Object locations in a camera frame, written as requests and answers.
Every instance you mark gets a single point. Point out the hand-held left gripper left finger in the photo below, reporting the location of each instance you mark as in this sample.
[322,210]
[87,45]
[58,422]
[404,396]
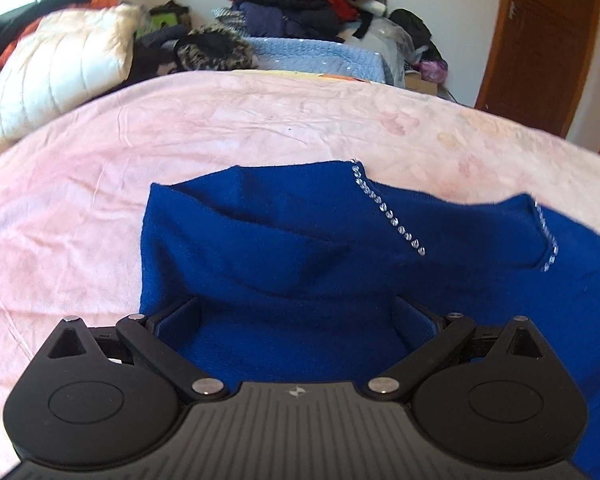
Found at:
[180,324]

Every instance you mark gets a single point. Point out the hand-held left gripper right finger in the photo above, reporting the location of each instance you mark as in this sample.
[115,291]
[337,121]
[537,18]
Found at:
[419,322]

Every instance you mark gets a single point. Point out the blue knit sweater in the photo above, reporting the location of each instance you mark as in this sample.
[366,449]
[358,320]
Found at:
[300,270]

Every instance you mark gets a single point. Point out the pink bed blanket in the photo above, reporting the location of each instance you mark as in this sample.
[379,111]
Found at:
[105,160]

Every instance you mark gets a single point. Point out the cardboard box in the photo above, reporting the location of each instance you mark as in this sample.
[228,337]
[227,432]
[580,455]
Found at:
[422,85]

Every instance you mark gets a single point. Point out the purple plastic bag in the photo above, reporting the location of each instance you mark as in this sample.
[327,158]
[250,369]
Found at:
[434,69]

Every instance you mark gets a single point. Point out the leopard print fuzzy garment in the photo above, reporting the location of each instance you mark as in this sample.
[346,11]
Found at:
[210,52]

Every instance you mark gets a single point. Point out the translucent plastic bag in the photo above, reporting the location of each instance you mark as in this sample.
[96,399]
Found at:
[392,45]

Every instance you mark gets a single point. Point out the white quilted jacket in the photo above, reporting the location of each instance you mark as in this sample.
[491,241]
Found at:
[60,70]

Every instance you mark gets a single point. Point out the light blue fleece blanket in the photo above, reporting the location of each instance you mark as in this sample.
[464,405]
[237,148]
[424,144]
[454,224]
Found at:
[320,57]

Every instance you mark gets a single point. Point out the black bag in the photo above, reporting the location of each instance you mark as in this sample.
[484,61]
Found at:
[410,25]

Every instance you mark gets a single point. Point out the green and black garment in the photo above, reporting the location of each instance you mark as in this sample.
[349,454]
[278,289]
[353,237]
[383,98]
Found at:
[165,20]

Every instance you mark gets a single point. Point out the brown wooden door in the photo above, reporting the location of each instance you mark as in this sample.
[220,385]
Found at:
[540,35]

